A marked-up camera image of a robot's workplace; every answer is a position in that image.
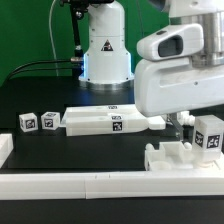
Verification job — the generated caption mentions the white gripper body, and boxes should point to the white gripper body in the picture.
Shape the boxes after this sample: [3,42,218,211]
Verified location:
[134,58,224,117]

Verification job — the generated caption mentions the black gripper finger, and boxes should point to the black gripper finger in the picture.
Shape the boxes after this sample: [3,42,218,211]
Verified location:
[168,113,183,140]

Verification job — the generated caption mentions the white chair seat block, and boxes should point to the white chair seat block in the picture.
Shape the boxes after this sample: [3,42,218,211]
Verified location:
[143,140,224,172]

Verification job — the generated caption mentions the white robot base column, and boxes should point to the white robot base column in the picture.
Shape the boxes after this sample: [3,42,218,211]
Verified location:
[79,0,134,91]

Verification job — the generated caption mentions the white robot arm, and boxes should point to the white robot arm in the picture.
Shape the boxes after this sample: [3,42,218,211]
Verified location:
[134,0,224,117]

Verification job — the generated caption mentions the white tagged cube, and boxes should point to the white tagged cube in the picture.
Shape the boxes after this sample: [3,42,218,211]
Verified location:
[19,113,38,132]
[41,112,60,130]

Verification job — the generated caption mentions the white left fence piece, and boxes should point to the white left fence piece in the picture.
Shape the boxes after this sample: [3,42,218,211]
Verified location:
[0,134,13,168]

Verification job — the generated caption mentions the white chair back frame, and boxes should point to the white chair back frame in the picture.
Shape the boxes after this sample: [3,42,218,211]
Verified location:
[66,112,166,136]

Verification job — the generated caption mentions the black cables at base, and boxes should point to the black cables at base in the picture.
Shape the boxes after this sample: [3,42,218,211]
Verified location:
[5,56,84,83]

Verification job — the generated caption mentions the white L-shaped fence rail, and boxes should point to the white L-shaped fence rail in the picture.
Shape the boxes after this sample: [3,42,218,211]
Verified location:
[0,129,224,201]

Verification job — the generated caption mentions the grey hanging cable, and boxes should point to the grey hanging cable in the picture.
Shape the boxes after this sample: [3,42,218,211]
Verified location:
[48,0,60,78]

